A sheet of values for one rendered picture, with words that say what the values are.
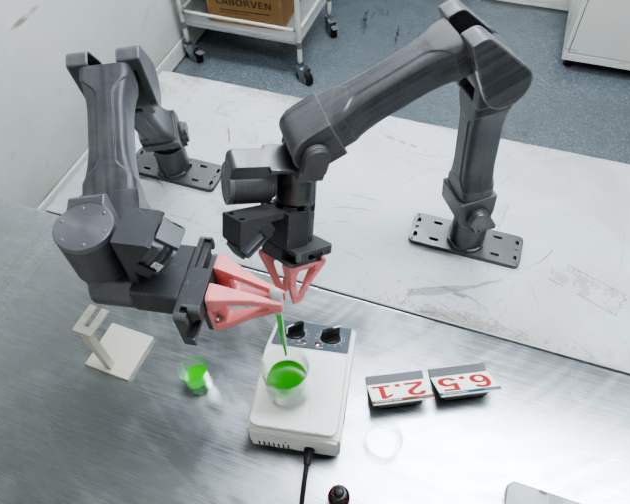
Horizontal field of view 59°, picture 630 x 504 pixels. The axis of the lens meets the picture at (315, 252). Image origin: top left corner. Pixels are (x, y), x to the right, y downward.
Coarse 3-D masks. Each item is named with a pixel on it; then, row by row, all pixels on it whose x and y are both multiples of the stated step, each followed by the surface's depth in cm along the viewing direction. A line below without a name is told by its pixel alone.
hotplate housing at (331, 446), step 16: (272, 336) 85; (352, 336) 87; (352, 352) 83; (256, 432) 75; (272, 432) 75; (288, 432) 75; (288, 448) 79; (304, 448) 77; (320, 448) 76; (336, 448) 75; (304, 464) 76
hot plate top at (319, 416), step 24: (312, 360) 79; (336, 360) 79; (264, 384) 77; (312, 384) 77; (336, 384) 77; (264, 408) 75; (312, 408) 75; (336, 408) 75; (312, 432) 73; (336, 432) 73
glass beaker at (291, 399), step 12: (276, 348) 72; (288, 348) 73; (300, 348) 71; (264, 360) 71; (276, 360) 74; (300, 360) 74; (264, 372) 72; (300, 384) 69; (276, 396) 71; (288, 396) 70; (300, 396) 72; (276, 408) 75; (288, 408) 73
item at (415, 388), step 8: (392, 384) 85; (400, 384) 84; (408, 384) 84; (416, 384) 84; (424, 384) 84; (376, 392) 83; (384, 392) 83; (392, 392) 82; (400, 392) 82; (408, 392) 82; (416, 392) 82; (424, 392) 81; (376, 400) 80
